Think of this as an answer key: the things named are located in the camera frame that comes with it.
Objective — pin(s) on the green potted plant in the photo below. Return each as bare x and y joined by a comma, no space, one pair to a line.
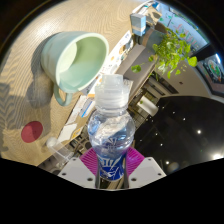
171,53

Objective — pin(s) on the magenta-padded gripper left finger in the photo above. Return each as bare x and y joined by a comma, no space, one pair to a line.
79,171

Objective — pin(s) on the flat round red coaster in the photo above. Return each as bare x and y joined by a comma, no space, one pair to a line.
32,131

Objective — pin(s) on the group of ceiling lights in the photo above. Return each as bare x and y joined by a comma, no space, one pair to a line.
199,131

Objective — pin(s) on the dark framed wall poster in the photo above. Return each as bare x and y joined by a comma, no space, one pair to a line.
213,71

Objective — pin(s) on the curved grey sofa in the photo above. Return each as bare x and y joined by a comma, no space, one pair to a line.
133,63

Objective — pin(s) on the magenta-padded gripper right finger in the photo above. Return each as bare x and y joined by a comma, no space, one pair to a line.
146,170

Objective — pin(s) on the yellow white card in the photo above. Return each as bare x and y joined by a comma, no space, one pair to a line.
77,131

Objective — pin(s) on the pale green mug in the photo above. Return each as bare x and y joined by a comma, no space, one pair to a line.
80,60

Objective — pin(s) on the small light blue box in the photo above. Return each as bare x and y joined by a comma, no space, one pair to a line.
138,24

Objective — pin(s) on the clear blue-labelled water bottle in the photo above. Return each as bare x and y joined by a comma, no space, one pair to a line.
111,131

